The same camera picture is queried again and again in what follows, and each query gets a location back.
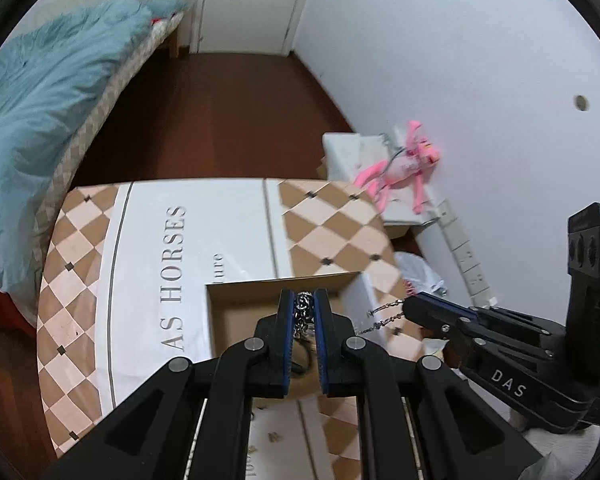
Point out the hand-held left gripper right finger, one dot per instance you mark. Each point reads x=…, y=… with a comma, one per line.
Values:
x=322, y=332

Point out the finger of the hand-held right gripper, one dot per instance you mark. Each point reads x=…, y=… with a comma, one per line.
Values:
x=427, y=317
x=450, y=306

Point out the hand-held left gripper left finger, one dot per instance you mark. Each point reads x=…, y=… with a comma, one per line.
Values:
x=285, y=332

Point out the white plastic bag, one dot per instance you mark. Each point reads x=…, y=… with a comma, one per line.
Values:
x=420, y=272

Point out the white power strip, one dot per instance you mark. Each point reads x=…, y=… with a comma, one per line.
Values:
x=467, y=255

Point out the white cloth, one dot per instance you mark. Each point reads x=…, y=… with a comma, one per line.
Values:
x=560, y=452

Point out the pink plush toy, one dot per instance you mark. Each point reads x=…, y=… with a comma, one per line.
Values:
x=405, y=165

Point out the white box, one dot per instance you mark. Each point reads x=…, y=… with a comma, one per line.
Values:
x=347, y=152

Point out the bed with checkered mattress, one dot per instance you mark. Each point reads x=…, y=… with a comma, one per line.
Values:
x=87, y=130

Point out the white door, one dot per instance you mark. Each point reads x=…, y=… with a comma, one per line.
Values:
x=250, y=5

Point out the teal blanket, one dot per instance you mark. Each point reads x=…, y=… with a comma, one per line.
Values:
x=40, y=110

